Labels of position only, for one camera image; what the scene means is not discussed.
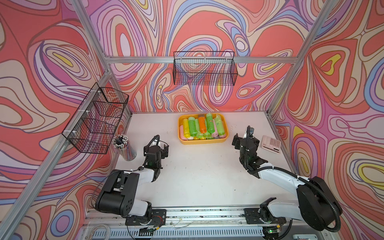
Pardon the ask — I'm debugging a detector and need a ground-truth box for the large green trash bag roll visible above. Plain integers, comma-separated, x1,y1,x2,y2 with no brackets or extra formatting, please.
215,114,226,135

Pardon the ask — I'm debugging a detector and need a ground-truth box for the pink labelled trash bag roll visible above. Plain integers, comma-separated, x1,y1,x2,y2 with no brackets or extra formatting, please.
180,125,187,141

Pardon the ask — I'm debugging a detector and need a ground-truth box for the yellow roll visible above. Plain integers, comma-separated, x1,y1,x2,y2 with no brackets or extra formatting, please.
183,119,191,139

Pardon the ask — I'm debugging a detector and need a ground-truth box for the light green roll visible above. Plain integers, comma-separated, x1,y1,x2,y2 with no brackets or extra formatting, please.
203,132,213,140

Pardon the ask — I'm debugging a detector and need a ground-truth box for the yellow plastic storage box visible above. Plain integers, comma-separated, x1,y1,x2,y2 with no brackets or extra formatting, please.
178,113,229,145

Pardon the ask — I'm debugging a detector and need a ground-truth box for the orange trash bag roll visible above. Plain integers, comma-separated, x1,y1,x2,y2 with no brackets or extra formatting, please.
198,115,207,135

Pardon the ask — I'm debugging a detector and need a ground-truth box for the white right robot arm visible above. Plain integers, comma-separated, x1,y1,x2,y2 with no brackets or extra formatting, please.
232,126,343,233

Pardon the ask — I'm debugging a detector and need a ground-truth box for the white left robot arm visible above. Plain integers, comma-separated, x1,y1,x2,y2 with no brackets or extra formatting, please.
95,140,169,218

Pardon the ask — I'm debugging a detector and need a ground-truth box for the pink calculator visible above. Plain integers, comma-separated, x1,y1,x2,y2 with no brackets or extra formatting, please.
262,135,281,154

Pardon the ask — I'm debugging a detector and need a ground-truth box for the pencil holder cup with pencils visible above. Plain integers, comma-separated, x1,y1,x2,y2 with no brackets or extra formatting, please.
112,135,137,161

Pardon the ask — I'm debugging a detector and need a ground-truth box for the black wire basket on left wall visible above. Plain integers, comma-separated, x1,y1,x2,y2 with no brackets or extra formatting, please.
62,83,129,155

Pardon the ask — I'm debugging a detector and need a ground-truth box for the black wire basket on wall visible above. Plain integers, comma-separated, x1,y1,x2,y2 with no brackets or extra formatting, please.
62,83,129,155
173,50,238,86

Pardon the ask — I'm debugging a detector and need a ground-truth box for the metal base rail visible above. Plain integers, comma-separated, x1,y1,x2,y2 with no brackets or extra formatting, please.
78,206,290,240

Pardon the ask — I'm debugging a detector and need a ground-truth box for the black wire basket on back wall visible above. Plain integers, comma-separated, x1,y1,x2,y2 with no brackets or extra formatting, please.
173,50,238,86

